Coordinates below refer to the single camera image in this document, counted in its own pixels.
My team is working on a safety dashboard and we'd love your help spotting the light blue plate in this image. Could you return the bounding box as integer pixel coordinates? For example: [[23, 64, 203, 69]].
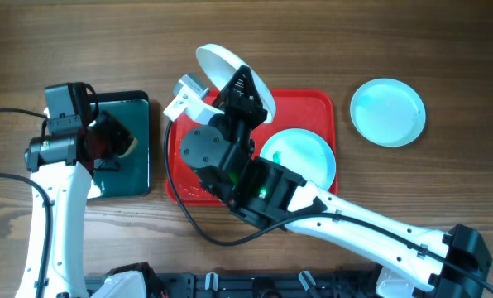
[[349, 79, 427, 147], [260, 128, 337, 190]]

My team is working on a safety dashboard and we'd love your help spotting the black water tray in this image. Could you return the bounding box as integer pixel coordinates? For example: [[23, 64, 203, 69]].
[[88, 90, 151, 199]]

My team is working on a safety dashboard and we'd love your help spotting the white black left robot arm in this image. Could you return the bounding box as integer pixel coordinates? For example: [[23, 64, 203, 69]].
[[16, 111, 137, 297]]

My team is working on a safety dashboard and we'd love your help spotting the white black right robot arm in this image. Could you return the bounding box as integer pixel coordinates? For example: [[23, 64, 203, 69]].
[[180, 65, 492, 297]]

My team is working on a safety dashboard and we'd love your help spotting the white round plate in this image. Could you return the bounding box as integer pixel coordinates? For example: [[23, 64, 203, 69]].
[[196, 44, 276, 123]]

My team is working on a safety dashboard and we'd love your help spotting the green scouring sponge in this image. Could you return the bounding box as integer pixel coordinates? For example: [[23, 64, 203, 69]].
[[118, 137, 138, 158]]

